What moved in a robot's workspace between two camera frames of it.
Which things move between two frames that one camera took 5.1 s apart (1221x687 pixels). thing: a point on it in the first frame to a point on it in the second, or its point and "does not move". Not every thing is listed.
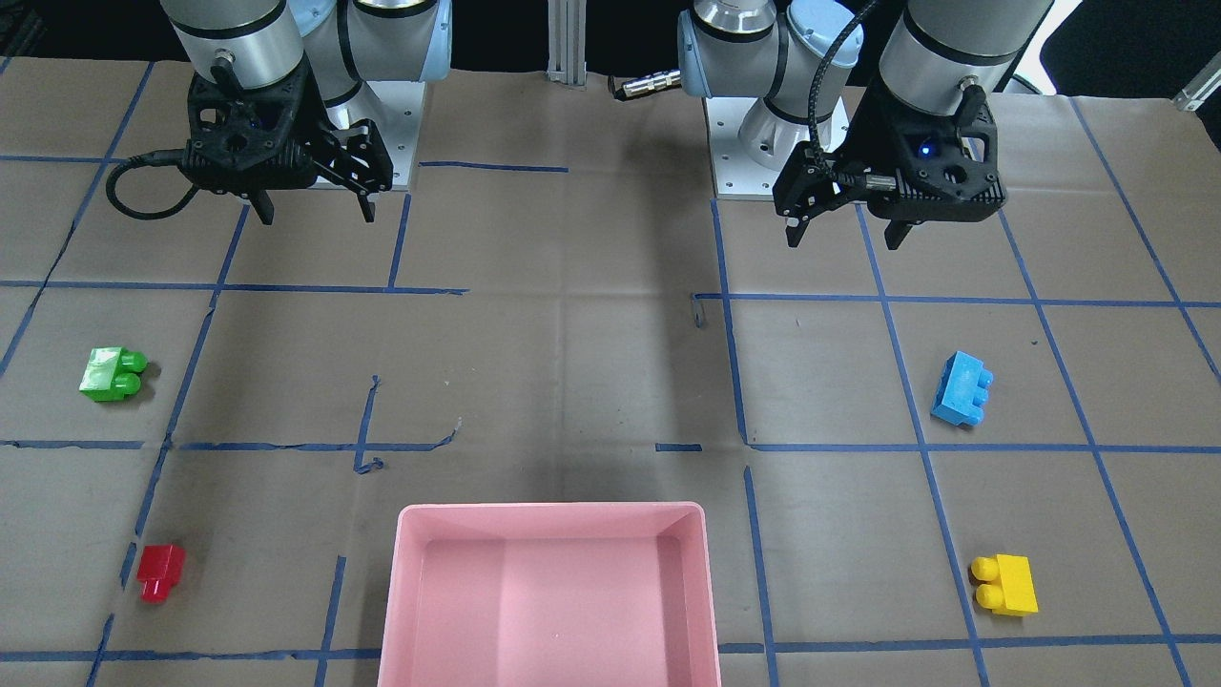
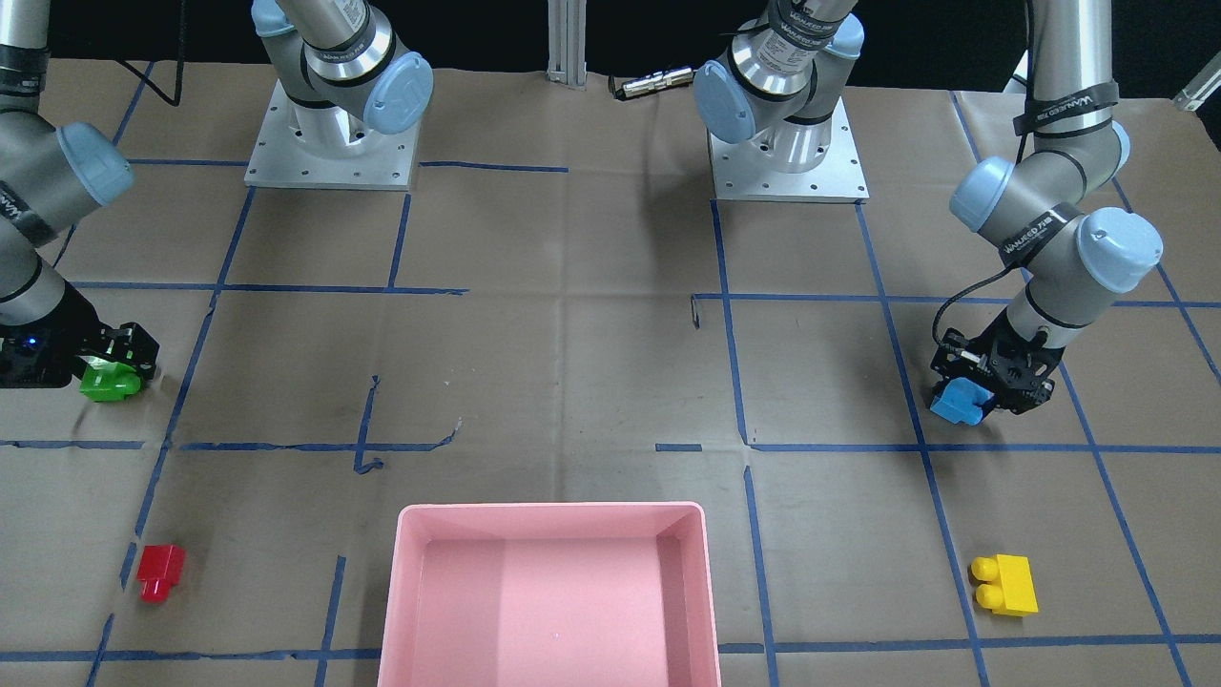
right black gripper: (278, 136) to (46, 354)
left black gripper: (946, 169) to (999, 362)
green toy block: (113, 373) does not move
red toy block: (160, 567) does not move
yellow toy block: (1008, 586) does not move
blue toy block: (962, 389) does not move
